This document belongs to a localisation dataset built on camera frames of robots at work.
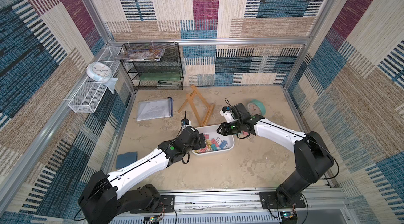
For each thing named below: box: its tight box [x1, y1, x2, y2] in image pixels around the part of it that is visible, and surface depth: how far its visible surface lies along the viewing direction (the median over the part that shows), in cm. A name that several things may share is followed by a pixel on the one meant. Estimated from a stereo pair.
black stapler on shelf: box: [157, 79, 180, 86], surface depth 114 cm
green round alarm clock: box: [246, 99, 266, 117], surface depth 100 cm
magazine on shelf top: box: [113, 48, 166, 62], surface depth 83 cm
